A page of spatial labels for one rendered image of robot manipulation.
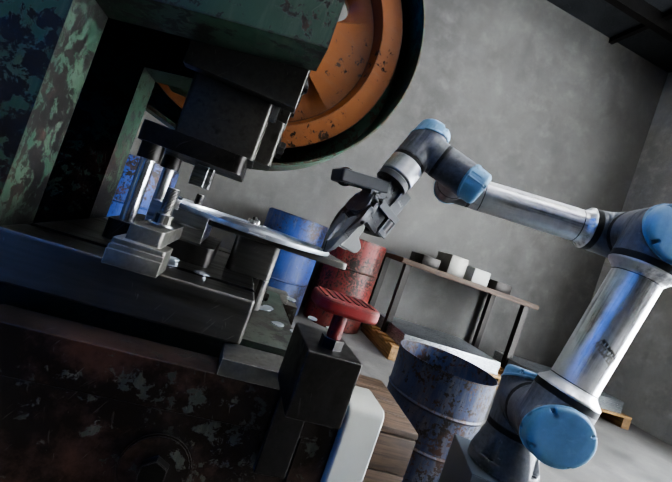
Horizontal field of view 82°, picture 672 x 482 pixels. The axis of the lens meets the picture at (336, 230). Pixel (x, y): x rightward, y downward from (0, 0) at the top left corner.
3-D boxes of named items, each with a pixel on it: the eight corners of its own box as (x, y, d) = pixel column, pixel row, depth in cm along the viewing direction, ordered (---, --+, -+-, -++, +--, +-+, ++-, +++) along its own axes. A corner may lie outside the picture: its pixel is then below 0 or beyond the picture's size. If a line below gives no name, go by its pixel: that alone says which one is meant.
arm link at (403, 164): (409, 151, 76) (384, 152, 83) (395, 167, 75) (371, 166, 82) (427, 178, 79) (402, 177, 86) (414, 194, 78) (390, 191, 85)
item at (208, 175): (209, 190, 71) (215, 171, 71) (206, 189, 67) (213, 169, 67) (191, 184, 70) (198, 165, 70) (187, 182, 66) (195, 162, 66)
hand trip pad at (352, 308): (346, 361, 45) (367, 300, 45) (360, 384, 39) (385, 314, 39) (289, 346, 43) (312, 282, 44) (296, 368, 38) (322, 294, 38)
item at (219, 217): (156, 203, 54) (158, 197, 54) (187, 203, 82) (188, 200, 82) (344, 266, 60) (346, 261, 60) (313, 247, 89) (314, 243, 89)
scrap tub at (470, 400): (429, 447, 188) (461, 354, 189) (480, 514, 147) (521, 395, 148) (352, 430, 178) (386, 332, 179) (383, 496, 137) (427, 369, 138)
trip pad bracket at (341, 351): (291, 473, 48) (343, 325, 49) (302, 538, 39) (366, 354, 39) (244, 464, 47) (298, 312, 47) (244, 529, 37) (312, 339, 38)
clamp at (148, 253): (179, 258, 60) (202, 197, 61) (155, 278, 44) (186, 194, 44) (140, 246, 59) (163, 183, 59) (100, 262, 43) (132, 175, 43)
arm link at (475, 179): (485, 182, 87) (446, 154, 88) (499, 172, 76) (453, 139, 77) (463, 210, 87) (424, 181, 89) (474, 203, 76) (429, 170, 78)
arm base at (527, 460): (521, 462, 94) (534, 423, 94) (549, 502, 79) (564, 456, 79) (461, 438, 96) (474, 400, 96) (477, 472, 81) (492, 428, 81)
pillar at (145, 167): (135, 223, 60) (166, 139, 60) (131, 223, 58) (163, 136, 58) (120, 218, 59) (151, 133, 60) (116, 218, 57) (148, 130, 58)
